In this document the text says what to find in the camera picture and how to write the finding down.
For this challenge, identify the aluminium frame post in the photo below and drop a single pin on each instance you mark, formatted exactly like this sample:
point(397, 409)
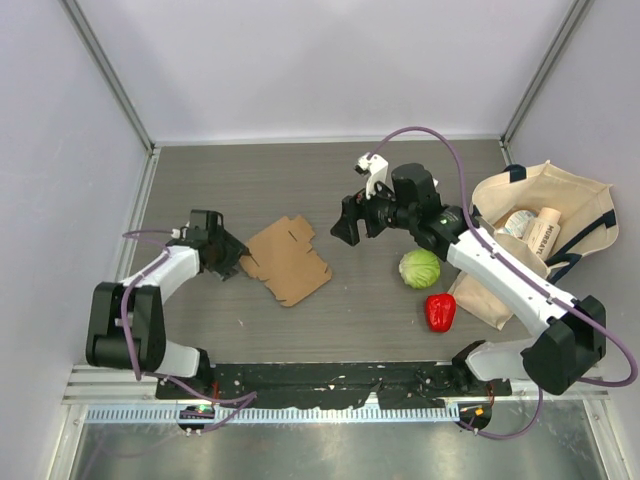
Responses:
point(96, 51)
point(569, 25)

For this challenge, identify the beige lotion bottle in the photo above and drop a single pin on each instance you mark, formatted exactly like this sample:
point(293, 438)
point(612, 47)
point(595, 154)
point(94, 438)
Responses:
point(542, 232)

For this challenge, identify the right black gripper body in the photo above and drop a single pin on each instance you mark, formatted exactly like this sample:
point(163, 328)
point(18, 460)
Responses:
point(378, 213)

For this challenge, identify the white round package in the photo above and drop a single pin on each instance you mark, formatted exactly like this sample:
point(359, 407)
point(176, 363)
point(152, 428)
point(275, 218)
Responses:
point(517, 222)

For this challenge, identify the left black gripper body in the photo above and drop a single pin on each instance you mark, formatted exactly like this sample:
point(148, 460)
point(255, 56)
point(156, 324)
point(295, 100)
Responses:
point(224, 254)

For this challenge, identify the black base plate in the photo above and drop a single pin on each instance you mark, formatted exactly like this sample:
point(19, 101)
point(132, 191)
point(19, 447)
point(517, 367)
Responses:
point(339, 386)

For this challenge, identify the red bell pepper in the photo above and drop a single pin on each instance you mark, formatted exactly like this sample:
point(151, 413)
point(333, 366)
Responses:
point(440, 311)

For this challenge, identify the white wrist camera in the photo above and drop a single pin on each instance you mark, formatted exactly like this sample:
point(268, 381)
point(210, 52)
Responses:
point(375, 168)
point(182, 236)

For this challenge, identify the white slotted cable duct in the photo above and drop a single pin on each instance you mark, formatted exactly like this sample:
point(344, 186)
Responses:
point(188, 414)

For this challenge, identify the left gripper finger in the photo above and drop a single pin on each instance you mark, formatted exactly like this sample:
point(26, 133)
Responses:
point(233, 246)
point(228, 268)

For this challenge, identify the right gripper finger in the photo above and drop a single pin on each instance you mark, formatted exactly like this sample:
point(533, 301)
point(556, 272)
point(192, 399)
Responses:
point(352, 209)
point(346, 228)

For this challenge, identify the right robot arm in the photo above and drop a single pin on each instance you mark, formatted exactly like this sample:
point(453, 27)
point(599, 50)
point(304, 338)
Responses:
point(567, 334)

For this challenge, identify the green cabbage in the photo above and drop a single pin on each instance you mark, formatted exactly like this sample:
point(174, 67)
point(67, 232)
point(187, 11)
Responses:
point(419, 269)

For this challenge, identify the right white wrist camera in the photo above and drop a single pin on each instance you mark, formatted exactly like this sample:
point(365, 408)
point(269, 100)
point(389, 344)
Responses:
point(375, 168)

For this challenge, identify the brown cardboard paper box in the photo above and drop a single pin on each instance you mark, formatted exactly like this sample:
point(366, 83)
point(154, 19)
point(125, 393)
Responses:
point(282, 257)

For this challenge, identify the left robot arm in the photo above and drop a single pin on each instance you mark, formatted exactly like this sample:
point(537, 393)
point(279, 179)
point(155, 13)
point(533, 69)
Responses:
point(126, 328)

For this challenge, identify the left aluminium frame post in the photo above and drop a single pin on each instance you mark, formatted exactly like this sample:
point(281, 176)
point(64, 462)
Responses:
point(96, 51)

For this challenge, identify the beige canvas tote bag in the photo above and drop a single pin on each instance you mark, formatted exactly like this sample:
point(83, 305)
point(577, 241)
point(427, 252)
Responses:
point(587, 220)

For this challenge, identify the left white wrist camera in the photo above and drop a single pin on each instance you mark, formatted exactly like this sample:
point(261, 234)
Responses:
point(182, 236)

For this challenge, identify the right aluminium frame post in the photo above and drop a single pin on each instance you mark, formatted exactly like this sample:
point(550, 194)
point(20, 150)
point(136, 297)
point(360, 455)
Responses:
point(569, 25)

